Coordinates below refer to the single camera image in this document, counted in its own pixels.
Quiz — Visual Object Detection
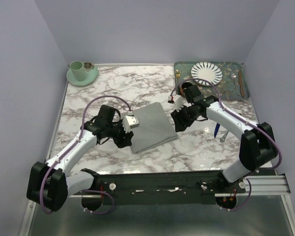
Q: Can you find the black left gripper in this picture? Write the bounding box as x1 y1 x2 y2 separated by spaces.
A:
106 118 133 148

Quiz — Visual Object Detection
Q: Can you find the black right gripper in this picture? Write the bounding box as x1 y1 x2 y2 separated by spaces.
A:
170 104 200 132

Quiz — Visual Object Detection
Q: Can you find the grey woven cloth napkin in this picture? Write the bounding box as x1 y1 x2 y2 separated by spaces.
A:
131 102 178 154

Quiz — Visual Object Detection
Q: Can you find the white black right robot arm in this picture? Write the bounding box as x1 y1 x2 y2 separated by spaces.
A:
168 85 279 193

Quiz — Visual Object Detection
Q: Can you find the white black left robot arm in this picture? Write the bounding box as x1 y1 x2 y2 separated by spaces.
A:
27 105 139 212

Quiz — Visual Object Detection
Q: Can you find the red black tea cup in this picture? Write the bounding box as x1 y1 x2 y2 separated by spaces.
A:
180 82 193 97

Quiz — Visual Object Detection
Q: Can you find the white blue striped plate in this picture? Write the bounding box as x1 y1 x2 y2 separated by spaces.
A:
190 61 223 87

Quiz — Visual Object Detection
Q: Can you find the teal floral serving tray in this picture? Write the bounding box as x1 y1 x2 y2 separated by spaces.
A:
174 61 250 101

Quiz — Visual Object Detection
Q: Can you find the silver spoon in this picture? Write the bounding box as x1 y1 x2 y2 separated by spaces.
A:
230 73 239 95

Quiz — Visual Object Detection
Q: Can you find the mint green floral plate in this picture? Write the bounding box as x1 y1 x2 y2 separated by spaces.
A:
66 62 99 87

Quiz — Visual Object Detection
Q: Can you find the brown wooden knife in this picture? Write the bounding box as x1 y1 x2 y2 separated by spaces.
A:
238 70 245 97

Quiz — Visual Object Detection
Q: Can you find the mint green cup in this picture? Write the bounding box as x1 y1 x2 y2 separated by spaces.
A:
69 61 86 81

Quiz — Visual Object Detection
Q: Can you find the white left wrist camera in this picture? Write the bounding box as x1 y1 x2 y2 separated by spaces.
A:
122 115 139 130

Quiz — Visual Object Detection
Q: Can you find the blue handled utensil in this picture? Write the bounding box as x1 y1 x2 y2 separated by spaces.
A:
214 123 220 138

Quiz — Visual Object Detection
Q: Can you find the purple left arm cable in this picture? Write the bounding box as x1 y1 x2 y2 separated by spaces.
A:
39 95 133 214

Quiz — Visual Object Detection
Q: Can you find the gold fork green handle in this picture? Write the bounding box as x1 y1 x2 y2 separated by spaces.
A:
175 69 181 95

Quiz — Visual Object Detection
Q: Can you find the black metal base frame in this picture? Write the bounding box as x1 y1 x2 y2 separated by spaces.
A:
81 169 277 206

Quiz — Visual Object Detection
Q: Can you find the aluminium extrusion rail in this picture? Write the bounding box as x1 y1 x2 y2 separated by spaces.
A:
65 173 291 197

